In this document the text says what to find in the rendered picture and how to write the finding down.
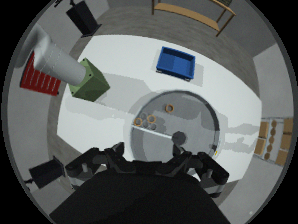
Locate blue plastic crate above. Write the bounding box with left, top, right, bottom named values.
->
left=156, top=46, right=195, bottom=82

